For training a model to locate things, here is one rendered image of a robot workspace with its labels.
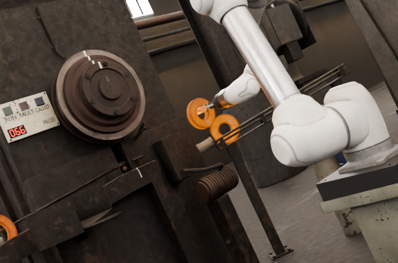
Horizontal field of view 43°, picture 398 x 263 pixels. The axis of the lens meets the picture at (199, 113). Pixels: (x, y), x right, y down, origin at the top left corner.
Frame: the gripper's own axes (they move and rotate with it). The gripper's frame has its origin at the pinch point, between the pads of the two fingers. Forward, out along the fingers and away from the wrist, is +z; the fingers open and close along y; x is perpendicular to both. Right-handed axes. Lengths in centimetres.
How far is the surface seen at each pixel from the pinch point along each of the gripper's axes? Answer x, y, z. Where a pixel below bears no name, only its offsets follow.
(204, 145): -17.4, 2.6, 10.8
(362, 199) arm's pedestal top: -47, -31, -95
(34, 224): -16, -98, -5
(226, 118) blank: -8.9, 16.5, 2.5
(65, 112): 23, -56, 22
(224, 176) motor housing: -35.3, 1.2, 4.1
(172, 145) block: -10.9, -9.0, 20.8
